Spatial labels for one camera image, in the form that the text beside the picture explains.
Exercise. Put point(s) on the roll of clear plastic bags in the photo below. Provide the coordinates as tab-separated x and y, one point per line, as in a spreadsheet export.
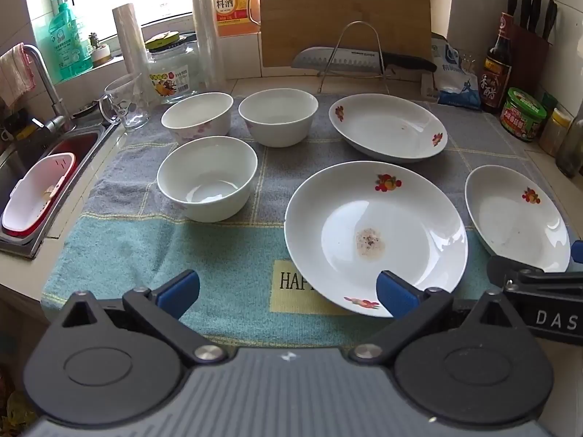
130	41

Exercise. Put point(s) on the steel sink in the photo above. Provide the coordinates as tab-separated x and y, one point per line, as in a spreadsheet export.
27	145

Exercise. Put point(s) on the dark vinegar bottle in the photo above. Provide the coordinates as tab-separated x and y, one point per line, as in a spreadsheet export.
496	77

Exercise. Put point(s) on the pink cloth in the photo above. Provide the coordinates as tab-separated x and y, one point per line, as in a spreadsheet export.
16	73

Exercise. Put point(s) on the green-lidded sauce jar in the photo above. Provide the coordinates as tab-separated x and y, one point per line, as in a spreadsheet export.
521	116

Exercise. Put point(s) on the white strainer basket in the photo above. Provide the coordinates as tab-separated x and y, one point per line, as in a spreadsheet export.
36	195

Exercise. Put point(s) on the grey and teal towel mat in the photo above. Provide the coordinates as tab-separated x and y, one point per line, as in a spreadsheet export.
136	246

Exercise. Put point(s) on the metal binder clips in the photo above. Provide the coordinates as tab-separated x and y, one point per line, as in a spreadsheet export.
467	58

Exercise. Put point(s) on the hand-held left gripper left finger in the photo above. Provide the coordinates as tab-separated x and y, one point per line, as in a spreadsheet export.
178	292

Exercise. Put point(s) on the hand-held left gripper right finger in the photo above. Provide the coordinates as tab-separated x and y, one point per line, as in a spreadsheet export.
395	293

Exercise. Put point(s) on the small potted plant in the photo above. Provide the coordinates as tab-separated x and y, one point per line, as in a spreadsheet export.
100	52

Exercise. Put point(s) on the stack of clear plastic cups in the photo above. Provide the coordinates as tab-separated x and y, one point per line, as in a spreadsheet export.
206	27

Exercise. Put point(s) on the white and blue salt bag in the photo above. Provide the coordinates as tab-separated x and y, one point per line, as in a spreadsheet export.
455	82

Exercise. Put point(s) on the metal faucet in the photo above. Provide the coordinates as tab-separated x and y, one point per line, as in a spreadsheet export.
48	86

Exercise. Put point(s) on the green-lidded spice jar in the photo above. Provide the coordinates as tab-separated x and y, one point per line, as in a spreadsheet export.
549	102

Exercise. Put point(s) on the clear glass mug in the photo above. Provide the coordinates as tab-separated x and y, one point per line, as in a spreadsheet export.
130	102

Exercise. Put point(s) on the white plate with fruit print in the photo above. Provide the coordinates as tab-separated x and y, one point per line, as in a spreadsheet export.
355	218
510	218
387	127

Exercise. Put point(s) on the glass jar with yellow lid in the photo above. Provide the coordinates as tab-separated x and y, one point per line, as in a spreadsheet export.
175	75

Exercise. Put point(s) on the white ceramic bowl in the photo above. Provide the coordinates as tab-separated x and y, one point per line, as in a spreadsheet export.
278	118
196	118
205	182

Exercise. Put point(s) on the orange cooking wine bottle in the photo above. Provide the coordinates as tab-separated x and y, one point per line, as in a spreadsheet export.
232	4

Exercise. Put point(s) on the red basin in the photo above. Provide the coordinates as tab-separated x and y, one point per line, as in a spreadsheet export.
82	145

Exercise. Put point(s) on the dark red knife block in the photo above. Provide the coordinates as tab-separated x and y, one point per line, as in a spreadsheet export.
530	68

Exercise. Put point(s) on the yellow-lidded spice jar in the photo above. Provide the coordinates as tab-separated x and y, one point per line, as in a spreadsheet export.
555	134

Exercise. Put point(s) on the green dish soap bottle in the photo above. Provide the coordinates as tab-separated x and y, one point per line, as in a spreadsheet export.
68	41

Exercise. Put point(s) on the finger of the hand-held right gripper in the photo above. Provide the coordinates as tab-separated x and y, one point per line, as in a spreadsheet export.
578	249
537	276

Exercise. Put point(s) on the bamboo cutting board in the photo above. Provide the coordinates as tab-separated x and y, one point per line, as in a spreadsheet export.
319	4

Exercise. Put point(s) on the glass bottle with red cap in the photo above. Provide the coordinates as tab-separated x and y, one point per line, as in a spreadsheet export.
571	145

